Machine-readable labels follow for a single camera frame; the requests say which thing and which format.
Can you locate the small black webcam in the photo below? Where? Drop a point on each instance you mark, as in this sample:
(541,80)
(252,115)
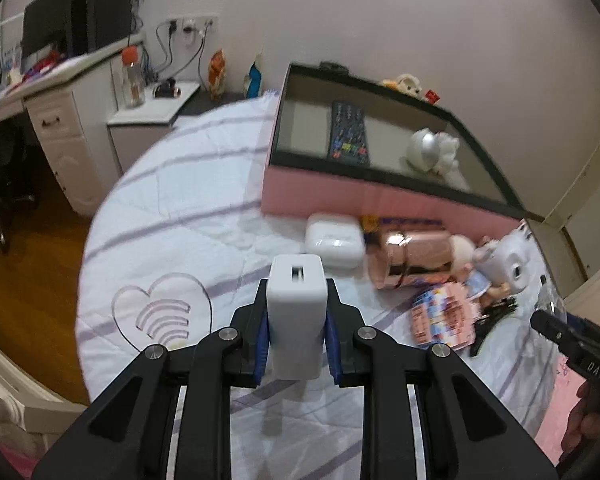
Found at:
(166,90)

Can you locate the orange snack bag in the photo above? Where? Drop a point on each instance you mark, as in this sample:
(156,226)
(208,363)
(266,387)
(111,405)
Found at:
(218,75)

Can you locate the black computer tower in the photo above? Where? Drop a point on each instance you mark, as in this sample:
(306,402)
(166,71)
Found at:
(105,7)

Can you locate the clear bottle with red cap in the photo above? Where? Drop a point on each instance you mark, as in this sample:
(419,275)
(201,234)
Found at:
(132,82)

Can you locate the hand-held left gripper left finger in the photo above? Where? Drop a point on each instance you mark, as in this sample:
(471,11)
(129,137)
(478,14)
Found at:
(261,342)

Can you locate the person's right hand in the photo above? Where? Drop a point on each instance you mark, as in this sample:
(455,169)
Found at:
(582,420)

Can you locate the white wall outlet strip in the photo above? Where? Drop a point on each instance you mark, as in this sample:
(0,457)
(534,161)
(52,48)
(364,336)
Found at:
(192,27)

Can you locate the printed bed sheet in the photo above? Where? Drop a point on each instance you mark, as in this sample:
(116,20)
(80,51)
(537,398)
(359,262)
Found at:
(560,400)

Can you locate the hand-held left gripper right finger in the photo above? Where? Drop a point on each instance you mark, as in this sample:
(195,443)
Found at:
(331,342)

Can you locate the doll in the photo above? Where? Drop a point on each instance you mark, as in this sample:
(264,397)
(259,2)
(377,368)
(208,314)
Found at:
(462,252)

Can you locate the clear plastic item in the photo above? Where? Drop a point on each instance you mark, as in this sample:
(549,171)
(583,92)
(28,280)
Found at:
(550,295)

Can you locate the black monitor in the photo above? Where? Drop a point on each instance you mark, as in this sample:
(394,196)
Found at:
(45,20)

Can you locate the blue and white bag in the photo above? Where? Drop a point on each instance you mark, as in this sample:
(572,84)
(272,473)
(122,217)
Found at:
(253,80)

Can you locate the black hair clip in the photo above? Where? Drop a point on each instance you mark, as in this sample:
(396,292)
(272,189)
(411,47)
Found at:
(492,322)

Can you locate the white nightstand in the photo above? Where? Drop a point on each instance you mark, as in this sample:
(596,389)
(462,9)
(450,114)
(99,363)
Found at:
(140,130)

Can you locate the white animal figurine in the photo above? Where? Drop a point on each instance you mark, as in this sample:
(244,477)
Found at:
(510,260)

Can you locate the white charger block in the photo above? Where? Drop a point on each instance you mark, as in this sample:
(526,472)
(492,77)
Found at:
(297,310)

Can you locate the white earbuds case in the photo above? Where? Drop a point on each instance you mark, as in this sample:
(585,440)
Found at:
(332,240)

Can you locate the rose gold metal cylinder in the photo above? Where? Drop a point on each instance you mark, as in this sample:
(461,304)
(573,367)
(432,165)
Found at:
(410,255)

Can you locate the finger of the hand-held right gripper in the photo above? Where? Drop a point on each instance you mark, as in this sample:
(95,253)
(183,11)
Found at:
(550,325)

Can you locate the pink box with dark rim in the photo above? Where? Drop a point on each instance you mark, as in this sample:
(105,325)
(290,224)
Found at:
(310,190)

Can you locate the small red packet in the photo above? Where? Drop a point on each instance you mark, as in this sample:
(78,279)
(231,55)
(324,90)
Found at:
(432,96)

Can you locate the white desk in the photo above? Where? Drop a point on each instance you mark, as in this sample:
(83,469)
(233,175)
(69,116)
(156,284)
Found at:
(65,125)

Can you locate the pile of books and papers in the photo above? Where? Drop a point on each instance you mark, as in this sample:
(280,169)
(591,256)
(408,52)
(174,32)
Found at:
(40,66)

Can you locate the white bed frame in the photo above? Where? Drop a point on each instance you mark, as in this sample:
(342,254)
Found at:
(25,385)

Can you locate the cream plush toy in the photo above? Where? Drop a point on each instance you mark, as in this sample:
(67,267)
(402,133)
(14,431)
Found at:
(405,85)

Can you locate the white astronaut figure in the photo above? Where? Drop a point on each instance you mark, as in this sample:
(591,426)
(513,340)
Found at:
(425,147)

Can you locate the black remote control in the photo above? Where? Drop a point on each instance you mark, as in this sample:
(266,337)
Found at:
(347,130)

